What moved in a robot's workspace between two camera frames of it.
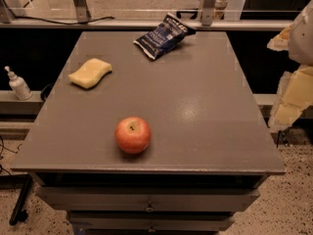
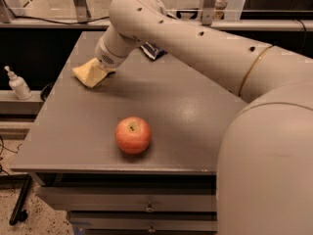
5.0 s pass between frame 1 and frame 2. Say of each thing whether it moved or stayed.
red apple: stayed
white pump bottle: stayed
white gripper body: moved
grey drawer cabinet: stayed
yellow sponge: moved
